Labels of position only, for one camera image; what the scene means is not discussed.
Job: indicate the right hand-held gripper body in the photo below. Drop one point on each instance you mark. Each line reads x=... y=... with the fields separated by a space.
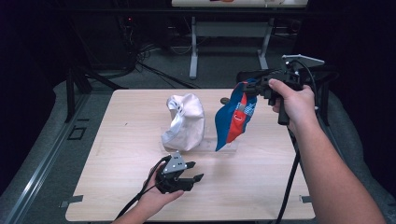
x=291 y=77

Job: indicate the person's right hand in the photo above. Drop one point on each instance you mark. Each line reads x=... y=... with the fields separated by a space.
x=299 y=105

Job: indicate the metal floor rail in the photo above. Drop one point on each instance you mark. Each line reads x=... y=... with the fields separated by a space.
x=40 y=161

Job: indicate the person's left hand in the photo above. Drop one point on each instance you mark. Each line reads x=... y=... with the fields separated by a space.
x=155 y=199

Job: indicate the grey table bracket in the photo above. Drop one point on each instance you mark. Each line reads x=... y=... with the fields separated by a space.
x=306 y=199
x=71 y=200

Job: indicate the white-legged desk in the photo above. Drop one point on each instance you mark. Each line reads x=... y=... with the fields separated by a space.
x=230 y=29

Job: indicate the black metal stand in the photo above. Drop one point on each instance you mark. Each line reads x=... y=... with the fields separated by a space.
x=77 y=84

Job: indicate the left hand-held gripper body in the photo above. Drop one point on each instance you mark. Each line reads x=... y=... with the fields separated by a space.
x=174 y=182

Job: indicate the white cloth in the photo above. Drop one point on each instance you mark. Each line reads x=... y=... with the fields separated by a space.
x=186 y=124

